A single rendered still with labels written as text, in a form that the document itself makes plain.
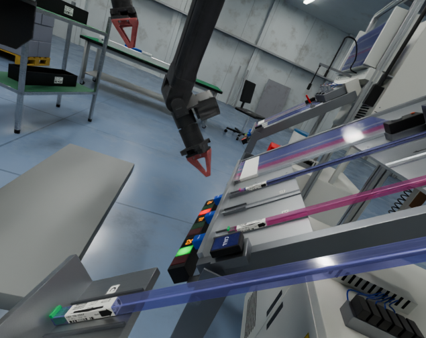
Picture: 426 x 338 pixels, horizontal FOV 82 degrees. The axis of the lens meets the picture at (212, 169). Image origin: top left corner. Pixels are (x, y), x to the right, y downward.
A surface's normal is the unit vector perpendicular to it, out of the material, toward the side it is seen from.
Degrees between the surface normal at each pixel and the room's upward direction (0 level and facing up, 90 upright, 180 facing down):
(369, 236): 90
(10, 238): 0
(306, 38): 90
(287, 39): 90
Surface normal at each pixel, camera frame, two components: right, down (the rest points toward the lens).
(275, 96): 0.12, 0.25
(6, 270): 0.36, -0.86
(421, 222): -0.21, 0.29
